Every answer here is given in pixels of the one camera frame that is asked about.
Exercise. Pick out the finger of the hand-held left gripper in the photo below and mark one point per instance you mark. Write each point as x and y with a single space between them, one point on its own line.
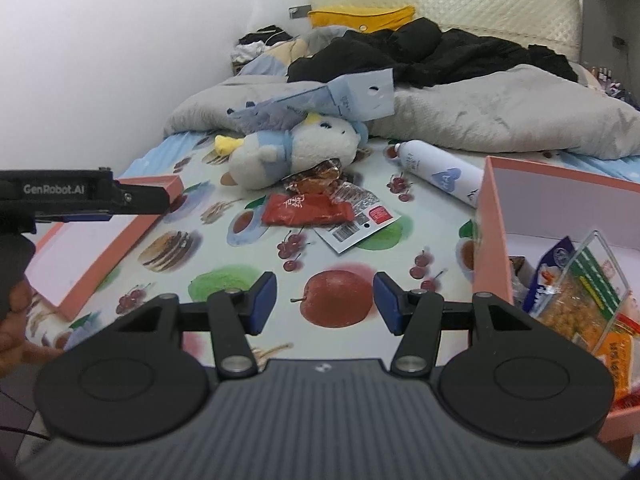
145 200
85 217

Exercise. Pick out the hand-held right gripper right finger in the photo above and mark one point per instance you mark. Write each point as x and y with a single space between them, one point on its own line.
387 305

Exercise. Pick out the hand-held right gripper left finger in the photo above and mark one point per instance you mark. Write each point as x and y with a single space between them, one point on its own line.
262 305

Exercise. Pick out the clear red-label snack packet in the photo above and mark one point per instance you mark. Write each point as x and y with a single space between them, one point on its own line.
360 225

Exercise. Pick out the red snack packet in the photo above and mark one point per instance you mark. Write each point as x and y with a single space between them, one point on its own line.
300 210

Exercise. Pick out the large pink cardboard box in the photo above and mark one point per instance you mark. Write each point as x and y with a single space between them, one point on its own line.
492 230

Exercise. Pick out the orange brown snack packet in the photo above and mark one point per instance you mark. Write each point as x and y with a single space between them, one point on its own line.
315 177

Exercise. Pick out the blue snack packet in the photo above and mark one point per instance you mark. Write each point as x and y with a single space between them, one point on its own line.
550 275

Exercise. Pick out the orange yellow snack packet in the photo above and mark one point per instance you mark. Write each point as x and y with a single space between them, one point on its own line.
622 355

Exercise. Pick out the person's left hand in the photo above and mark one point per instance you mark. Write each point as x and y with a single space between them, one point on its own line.
20 350

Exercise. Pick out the pink box lid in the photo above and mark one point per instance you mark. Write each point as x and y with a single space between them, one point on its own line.
85 255

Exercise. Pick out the fruit print mat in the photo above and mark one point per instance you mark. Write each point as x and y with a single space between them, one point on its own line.
340 305

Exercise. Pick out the white spray bottle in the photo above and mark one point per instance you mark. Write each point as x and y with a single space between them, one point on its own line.
440 172

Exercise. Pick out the white blue plush toy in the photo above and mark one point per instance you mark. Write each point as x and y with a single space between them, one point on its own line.
300 150

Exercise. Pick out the brown cardboard box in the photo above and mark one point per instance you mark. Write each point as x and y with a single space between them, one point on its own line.
237 67

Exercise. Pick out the pastel printed blanket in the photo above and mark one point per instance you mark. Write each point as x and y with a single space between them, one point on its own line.
275 57

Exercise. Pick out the pile of clothes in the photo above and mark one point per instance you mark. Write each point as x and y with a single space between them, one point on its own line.
257 42

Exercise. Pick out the grey duvet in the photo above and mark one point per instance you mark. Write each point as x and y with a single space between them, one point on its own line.
500 110

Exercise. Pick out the black jacket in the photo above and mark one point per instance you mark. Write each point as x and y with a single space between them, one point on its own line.
425 55

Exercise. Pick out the yellow pillow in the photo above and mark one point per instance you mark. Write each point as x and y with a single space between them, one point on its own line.
360 16

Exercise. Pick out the group of small bottles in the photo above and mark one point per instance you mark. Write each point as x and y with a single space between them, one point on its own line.
605 80

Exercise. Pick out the cream quilted headboard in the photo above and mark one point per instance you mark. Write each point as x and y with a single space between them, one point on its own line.
500 10

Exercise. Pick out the black wall socket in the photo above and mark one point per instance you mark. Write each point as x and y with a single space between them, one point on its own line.
620 42

